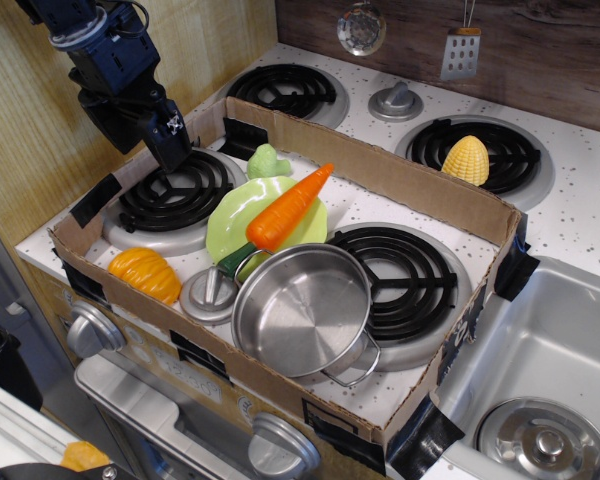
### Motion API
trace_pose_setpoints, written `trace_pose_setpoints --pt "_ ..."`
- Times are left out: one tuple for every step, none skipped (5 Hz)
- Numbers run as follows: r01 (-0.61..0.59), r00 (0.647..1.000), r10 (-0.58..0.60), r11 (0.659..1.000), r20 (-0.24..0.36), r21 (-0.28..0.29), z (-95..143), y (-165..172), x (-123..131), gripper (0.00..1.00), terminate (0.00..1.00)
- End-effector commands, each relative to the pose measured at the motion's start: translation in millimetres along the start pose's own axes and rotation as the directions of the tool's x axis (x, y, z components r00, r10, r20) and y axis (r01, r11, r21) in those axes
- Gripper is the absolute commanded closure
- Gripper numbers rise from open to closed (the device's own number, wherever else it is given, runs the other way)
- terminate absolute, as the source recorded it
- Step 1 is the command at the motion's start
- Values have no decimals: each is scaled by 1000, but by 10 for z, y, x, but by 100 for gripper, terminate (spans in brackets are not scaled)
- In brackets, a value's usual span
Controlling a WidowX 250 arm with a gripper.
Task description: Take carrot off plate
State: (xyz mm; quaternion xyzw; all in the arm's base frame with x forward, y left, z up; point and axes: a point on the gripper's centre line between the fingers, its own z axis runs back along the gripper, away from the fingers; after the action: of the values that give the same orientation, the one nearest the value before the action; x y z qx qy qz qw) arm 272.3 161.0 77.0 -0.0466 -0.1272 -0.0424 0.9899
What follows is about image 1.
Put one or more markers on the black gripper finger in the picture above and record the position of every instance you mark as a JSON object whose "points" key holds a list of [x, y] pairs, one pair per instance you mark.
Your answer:
{"points": [[166, 136]]}

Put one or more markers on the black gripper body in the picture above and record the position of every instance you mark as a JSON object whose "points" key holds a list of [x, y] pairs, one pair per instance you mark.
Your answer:
{"points": [[118, 88]]}

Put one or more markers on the orange toy carrot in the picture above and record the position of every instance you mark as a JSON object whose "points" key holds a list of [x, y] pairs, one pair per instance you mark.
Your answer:
{"points": [[271, 227]]}

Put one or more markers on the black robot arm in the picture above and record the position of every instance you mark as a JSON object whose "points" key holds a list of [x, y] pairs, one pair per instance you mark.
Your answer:
{"points": [[74, 24]]}

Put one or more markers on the light green plate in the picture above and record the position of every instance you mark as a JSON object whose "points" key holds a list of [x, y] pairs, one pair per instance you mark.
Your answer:
{"points": [[227, 224]]}

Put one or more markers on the front left black burner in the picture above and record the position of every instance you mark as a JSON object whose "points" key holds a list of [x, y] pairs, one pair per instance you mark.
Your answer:
{"points": [[168, 212]]}

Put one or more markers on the black burner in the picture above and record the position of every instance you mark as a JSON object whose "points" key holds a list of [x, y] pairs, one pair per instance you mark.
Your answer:
{"points": [[521, 169], [297, 90], [168, 212], [418, 287]]}

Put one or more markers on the cardboard fence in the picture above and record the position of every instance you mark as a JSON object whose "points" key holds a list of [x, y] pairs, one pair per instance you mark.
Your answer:
{"points": [[352, 444]]}

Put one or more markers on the green toy vegetable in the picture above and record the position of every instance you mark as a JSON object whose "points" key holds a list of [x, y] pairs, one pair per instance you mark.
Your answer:
{"points": [[264, 163]]}

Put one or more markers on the orange toy pumpkin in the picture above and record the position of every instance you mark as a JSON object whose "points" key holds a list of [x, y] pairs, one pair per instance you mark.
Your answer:
{"points": [[147, 271]]}

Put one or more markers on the back left black burner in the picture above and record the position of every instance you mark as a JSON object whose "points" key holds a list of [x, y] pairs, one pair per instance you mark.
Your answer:
{"points": [[297, 90]]}

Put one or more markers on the silver stove knob front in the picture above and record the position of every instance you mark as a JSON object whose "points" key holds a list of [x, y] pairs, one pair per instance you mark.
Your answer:
{"points": [[208, 297]]}

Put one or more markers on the silver stove knob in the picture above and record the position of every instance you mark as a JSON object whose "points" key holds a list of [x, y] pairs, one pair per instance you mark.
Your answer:
{"points": [[208, 297], [395, 104]]}

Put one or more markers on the left oven knob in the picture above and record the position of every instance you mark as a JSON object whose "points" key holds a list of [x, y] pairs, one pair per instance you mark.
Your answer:
{"points": [[92, 331]]}

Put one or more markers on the oven knob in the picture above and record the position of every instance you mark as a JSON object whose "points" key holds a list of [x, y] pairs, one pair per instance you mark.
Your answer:
{"points": [[92, 331], [277, 450]]}

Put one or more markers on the hanging metal strainer ladle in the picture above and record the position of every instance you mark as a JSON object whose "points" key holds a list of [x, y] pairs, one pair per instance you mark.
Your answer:
{"points": [[361, 29]]}

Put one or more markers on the stainless steel pot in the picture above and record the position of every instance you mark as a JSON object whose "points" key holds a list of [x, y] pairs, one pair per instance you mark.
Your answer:
{"points": [[305, 311]]}

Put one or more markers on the silver stove knob back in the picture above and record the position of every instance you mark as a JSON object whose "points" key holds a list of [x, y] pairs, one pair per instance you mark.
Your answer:
{"points": [[395, 104]]}

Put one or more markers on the front right black burner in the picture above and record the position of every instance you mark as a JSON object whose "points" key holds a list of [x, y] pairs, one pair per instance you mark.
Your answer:
{"points": [[418, 287]]}

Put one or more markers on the hanging metal spatula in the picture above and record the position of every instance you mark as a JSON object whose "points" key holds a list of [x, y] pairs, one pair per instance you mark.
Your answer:
{"points": [[462, 48]]}

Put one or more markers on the yellow toy corn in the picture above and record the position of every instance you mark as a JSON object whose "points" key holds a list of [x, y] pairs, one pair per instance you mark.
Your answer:
{"points": [[468, 160]]}

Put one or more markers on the orange object bottom left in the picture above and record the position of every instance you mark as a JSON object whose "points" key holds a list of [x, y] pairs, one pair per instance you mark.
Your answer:
{"points": [[81, 456]]}

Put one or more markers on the right oven knob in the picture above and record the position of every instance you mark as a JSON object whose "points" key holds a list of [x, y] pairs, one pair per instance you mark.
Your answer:
{"points": [[277, 450]]}

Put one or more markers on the back right black burner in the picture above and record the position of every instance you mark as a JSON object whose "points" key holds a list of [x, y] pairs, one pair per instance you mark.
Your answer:
{"points": [[521, 169]]}

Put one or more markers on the silver sink basin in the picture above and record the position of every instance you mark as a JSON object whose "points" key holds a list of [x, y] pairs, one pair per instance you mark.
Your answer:
{"points": [[543, 344]]}

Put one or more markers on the metal lid in sink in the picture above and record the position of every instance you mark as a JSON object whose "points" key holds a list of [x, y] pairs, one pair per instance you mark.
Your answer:
{"points": [[540, 439]]}

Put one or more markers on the silver oven door handle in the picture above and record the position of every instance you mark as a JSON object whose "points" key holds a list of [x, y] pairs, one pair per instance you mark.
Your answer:
{"points": [[172, 435]]}

